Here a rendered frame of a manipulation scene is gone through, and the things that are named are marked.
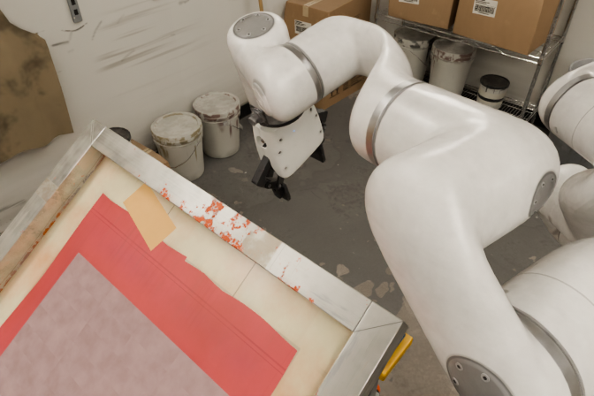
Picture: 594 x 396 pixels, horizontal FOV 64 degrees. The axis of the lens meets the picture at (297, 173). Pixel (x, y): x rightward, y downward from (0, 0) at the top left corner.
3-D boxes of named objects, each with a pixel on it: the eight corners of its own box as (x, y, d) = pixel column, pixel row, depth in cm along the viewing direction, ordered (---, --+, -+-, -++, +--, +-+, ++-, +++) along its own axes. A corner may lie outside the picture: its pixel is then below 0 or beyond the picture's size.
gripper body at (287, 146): (273, 134, 61) (291, 186, 70) (321, 87, 65) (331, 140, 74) (233, 115, 65) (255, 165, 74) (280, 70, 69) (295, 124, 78)
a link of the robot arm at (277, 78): (340, 43, 50) (269, 92, 47) (351, 115, 58) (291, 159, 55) (260, -4, 59) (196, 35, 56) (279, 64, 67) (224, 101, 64)
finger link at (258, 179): (250, 173, 66) (262, 194, 71) (285, 135, 69) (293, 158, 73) (245, 170, 67) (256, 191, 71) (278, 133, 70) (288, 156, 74)
